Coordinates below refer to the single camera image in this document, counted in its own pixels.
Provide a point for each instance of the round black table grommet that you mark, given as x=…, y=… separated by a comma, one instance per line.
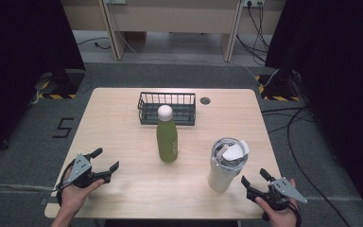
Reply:
x=205, y=101

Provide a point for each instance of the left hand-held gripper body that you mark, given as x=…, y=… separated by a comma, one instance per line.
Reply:
x=79, y=168

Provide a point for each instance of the green bottle with white cap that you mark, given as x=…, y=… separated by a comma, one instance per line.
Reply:
x=167, y=142

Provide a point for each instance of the white tumbler with clear lid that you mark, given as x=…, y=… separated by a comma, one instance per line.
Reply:
x=223, y=170

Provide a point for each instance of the white wall socket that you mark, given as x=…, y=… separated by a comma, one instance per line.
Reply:
x=253, y=2
x=116, y=1

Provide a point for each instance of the stand base with striped tape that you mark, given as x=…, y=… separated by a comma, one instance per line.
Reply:
x=280, y=88
x=63, y=83

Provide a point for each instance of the person's left hand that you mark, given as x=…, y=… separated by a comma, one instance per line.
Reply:
x=72, y=198

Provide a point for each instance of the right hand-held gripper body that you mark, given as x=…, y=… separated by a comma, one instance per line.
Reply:
x=285, y=190

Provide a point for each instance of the person's right hand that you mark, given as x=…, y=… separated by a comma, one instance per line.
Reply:
x=280, y=219

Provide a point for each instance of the beige background desk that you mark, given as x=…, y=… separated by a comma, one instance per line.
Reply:
x=176, y=19

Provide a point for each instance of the black curtain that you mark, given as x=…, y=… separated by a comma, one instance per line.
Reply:
x=19, y=63
x=337, y=78

